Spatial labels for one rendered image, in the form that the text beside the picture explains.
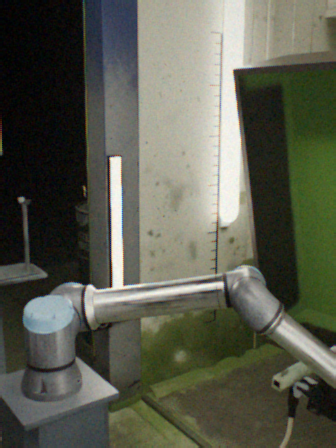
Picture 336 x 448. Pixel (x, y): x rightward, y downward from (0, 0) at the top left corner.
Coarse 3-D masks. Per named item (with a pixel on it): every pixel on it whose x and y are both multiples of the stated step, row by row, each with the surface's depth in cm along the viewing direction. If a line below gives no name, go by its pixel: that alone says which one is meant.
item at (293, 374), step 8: (288, 368) 195; (296, 368) 196; (304, 368) 196; (280, 376) 190; (288, 376) 191; (296, 376) 193; (272, 384) 192; (280, 384) 188; (288, 384) 190; (288, 392) 200; (288, 400) 200; (296, 400) 199; (288, 408) 201; (296, 408) 201; (288, 416) 202
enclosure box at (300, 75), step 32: (256, 64) 202; (288, 64) 183; (320, 64) 173; (256, 96) 212; (288, 96) 226; (320, 96) 217; (256, 128) 216; (288, 128) 229; (320, 128) 222; (256, 160) 219; (288, 160) 233; (320, 160) 227; (256, 192) 222; (288, 192) 237; (320, 192) 233; (256, 224) 225; (288, 224) 241; (320, 224) 239; (256, 256) 226; (288, 256) 245; (320, 256) 245; (288, 288) 249; (320, 288) 251; (320, 320) 249
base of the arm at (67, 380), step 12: (24, 372) 165; (36, 372) 159; (48, 372) 158; (60, 372) 160; (72, 372) 163; (24, 384) 162; (36, 384) 159; (48, 384) 158; (60, 384) 159; (72, 384) 162; (36, 396) 158; (48, 396) 158; (60, 396) 159
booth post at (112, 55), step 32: (96, 0) 227; (128, 0) 230; (96, 32) 230; (128, 32) 233; (96, 64) 233; (128, 64) 236; (96, 96) 237; (128, 96) 239; (96, 128) 240; (128, 128) 242; (96, 160) 244; (128, 160) 245; (96, 192) 248; (128, 192) 248; (96, 224) 252; (128, 224) 251; (96, 256) 256; (128, 256) 254; (96, 288) 261; (128, 320) 261; (96, 352) 270; (128, 352) 265; (128, 384) 268
